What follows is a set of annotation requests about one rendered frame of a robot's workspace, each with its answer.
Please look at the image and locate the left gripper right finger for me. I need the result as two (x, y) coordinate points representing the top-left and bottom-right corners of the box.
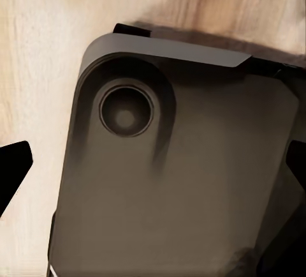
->
(286, 140), (306, 192)

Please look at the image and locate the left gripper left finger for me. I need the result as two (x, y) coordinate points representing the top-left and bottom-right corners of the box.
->
(0, 140), (33, 217)

